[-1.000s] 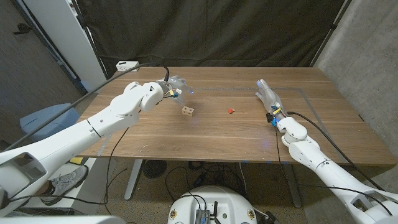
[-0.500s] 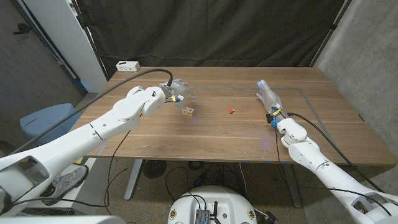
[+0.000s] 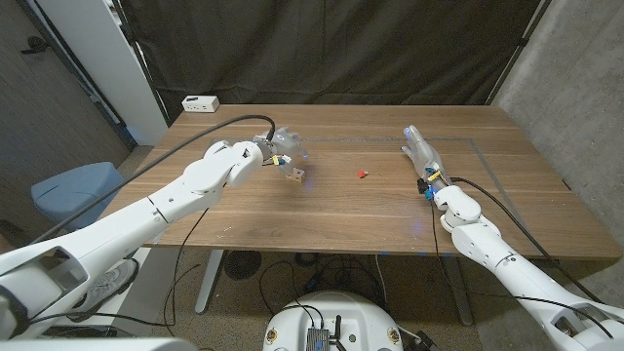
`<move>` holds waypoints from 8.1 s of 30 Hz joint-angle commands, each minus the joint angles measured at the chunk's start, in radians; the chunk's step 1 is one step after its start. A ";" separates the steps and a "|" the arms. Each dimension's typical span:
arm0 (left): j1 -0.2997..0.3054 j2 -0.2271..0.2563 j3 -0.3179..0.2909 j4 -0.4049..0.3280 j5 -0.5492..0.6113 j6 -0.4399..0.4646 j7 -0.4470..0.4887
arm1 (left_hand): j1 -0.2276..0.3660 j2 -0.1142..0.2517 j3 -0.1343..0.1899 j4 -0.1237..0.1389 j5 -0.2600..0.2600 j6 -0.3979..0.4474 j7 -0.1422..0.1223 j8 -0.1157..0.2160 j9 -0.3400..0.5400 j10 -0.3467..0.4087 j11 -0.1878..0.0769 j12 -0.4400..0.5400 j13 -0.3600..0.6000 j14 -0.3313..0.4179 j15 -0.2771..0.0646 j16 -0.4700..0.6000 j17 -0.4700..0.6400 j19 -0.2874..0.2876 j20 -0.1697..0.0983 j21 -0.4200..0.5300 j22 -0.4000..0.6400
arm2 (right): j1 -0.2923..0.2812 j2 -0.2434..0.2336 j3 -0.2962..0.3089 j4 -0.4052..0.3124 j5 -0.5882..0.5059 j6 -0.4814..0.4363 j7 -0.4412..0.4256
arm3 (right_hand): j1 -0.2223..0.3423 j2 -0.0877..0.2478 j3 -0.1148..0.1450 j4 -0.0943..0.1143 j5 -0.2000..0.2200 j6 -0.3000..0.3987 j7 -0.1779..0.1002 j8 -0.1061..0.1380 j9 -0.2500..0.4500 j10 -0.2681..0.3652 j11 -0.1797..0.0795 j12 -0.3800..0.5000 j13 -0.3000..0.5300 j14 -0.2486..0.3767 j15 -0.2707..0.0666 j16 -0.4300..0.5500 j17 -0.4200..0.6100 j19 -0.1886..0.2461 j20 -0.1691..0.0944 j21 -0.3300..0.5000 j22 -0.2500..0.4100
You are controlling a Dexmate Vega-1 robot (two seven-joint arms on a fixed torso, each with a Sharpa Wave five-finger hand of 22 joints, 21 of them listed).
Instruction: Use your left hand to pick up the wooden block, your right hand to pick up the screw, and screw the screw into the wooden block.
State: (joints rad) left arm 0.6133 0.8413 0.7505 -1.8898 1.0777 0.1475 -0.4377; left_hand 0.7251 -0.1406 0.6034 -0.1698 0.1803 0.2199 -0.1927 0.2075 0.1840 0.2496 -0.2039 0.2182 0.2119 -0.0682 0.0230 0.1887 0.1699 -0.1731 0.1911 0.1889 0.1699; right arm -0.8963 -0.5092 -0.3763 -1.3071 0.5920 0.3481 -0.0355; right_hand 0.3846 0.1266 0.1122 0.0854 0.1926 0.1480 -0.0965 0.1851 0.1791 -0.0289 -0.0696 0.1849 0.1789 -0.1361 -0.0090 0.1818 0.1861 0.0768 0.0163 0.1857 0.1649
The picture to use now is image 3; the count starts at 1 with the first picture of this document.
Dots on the grey electronics box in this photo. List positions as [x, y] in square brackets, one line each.
[318, 339]

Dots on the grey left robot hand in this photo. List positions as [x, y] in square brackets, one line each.
[285, 144]

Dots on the black floor device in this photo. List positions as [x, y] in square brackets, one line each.
[425, 342]

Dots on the red-headed wooden screw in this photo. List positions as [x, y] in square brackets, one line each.
[361, 174]

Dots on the grey black sneaker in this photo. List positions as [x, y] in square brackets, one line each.
[112, 280]

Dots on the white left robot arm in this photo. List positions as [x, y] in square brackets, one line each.
[146, 214]

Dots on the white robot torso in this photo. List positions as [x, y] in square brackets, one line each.
[336, 317]

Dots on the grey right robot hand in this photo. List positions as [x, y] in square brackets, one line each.
[424, 153]

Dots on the white table leg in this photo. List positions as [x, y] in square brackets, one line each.
[209, 283]

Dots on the black backdrop curtain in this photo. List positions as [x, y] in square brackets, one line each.
[322, 49]

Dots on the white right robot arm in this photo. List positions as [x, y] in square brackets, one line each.
[487, 244]

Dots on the blue padded stool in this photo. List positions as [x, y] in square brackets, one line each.
[73, 195]

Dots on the white power strip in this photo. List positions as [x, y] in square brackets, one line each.
[200, 103]

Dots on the round black floor fan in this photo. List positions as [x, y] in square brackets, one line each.
[242, 264]

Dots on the grey table leg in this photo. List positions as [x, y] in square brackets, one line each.
[458, 292]

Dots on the white cabinet panel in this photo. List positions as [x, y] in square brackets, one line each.
[112, 63]

